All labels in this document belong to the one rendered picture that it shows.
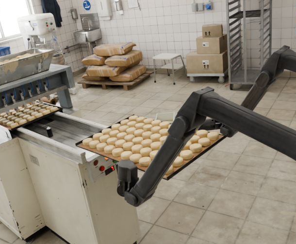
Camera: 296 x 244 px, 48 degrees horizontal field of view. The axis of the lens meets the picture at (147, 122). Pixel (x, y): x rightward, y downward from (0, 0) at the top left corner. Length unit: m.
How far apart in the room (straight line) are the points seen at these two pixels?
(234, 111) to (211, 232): 1.73
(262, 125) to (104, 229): 1.47
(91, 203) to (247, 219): 1.19
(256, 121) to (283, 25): 4.67
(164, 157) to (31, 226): 1.79
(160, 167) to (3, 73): 1.52
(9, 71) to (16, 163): 0.62
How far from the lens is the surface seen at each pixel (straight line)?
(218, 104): 0.86
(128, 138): 1.55
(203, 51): 5.47
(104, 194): 2.00
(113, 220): 2.13
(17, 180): 2.48
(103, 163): 1.88
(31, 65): 2.42
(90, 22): 7.09
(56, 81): 2.56
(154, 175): 1.08
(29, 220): 2.65
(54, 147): 1.99
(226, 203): 2.75
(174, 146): 0.98
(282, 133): 0.82
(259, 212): 2.68
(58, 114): 2.42
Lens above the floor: 1.69
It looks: 23 degrees down
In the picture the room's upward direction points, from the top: 8 degrees counter-clockwise
